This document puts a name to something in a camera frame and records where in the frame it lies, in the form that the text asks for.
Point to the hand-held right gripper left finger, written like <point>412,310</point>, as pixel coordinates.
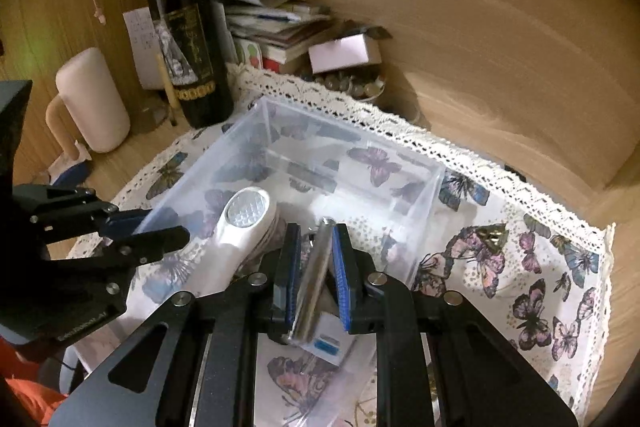
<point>289,277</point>

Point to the bowl of brown beads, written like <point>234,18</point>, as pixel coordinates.
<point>350,84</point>

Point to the stack of books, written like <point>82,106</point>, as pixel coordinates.
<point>280,34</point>

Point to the orange clothing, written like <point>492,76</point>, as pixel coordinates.
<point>25,392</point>

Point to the dark wine bottle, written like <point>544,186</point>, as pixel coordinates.
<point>192,37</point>

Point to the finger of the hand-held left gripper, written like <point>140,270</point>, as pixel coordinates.
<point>125,222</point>
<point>160,244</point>

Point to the silver metal cylinder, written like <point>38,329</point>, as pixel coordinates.
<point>312,277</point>

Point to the pale wooden stick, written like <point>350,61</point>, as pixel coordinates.
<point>167,92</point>

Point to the small white cardboard box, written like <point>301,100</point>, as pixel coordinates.
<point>345,52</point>

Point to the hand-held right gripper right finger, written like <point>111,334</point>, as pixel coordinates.
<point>345,277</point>

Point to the white foot file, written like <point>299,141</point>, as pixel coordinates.
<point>240,217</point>

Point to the clear bag with blue label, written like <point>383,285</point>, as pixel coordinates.
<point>325,343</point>

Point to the white handwritten note sheet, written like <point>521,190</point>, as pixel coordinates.
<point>140,42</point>

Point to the clear plastic storage box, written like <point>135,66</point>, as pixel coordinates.
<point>280,127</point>

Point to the butterfly print lace tablecloth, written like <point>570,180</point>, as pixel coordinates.
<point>500,267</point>

